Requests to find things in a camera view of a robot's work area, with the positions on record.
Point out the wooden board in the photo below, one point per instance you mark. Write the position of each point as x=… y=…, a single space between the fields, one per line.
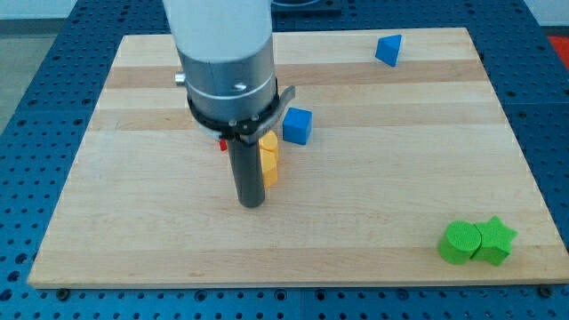
x=395 y=155

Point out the blue cube block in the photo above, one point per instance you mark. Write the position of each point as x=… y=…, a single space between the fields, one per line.
x=297 y=125

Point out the green star block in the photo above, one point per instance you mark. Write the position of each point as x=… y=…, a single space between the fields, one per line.
x=496 y=241

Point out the yellow block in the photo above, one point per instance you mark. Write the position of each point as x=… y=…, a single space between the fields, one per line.
x=269 y=142
x=269 y=168

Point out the yellow block lower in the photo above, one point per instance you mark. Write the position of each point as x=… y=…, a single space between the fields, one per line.
x=269 y=168

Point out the red block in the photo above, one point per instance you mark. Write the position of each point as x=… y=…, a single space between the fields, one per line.
x=223 y=145

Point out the yellow block upper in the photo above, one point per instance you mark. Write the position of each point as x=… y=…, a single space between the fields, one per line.
x=269 y=142

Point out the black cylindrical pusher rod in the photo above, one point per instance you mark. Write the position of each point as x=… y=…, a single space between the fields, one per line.
x=246 y=167

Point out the blue triangular prism block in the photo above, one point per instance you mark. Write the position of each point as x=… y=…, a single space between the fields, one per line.
x=387 y=49

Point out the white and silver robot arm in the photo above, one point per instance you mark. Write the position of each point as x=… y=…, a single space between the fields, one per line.
x=226 y=52

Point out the green cylinder block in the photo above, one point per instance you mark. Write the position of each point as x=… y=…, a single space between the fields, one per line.
x=459 y=242

